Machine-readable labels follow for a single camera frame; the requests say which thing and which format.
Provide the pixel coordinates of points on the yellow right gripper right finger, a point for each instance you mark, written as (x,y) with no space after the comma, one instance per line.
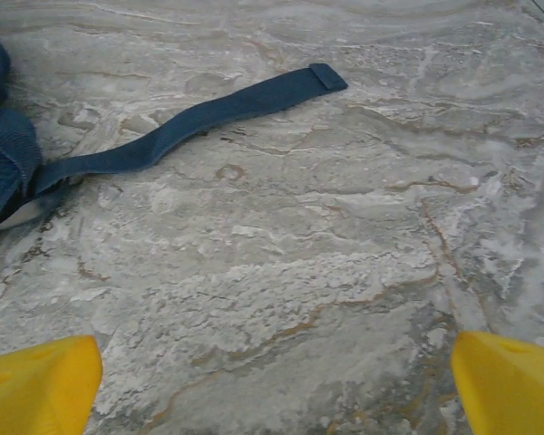
(512,394)

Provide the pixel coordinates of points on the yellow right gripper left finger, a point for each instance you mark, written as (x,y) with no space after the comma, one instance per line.
(36,394)

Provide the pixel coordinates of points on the navy blue student backpack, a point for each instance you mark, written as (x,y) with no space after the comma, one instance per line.
(208,118)

